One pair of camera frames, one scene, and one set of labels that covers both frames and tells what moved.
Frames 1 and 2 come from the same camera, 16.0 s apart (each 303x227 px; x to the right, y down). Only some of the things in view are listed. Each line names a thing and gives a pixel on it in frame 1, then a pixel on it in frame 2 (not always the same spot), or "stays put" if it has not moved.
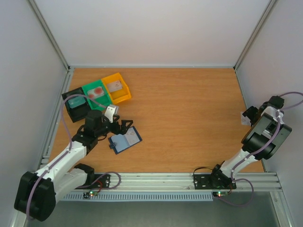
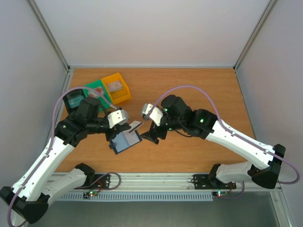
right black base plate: (209, 181) stays put
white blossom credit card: (245, 120) → (135, 125)
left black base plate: (102, 182) stays put
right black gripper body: (251, 113) → (156, 129)
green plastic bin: (98, 102) stays put
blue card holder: (120, 142) stays put
